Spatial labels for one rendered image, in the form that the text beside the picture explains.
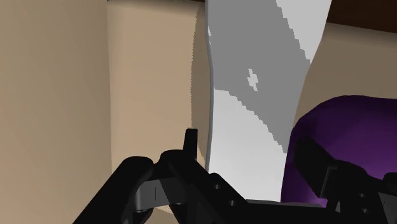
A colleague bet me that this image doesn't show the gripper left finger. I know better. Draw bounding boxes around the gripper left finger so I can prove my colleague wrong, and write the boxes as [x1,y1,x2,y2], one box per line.
[73,128,249,224]

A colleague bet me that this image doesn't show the purple rounded object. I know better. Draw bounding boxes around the purple rounded object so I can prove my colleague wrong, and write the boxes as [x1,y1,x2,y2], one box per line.
[280,94,397,208]

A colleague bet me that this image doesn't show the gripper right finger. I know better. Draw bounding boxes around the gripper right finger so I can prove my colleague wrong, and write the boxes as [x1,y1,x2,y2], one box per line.
[292,134,397,224]

